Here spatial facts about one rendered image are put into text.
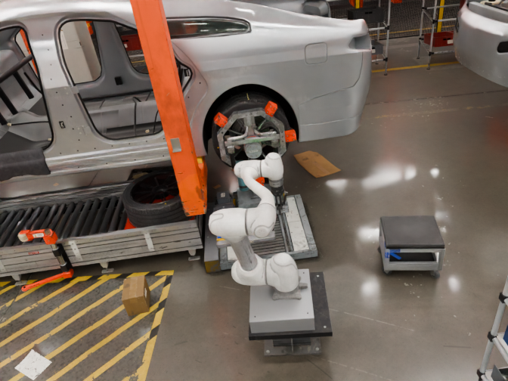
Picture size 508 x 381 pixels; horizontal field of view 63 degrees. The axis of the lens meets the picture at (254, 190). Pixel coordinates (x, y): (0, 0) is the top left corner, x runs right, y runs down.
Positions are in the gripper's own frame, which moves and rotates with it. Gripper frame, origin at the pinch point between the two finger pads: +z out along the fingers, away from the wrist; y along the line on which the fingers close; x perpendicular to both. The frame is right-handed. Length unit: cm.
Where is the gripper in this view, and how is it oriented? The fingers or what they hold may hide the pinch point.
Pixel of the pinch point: (280, 209)
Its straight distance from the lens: 269.9
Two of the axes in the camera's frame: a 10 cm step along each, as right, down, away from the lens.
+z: 1.3, 7.9, 5.9
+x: 0.7, -6.0, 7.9
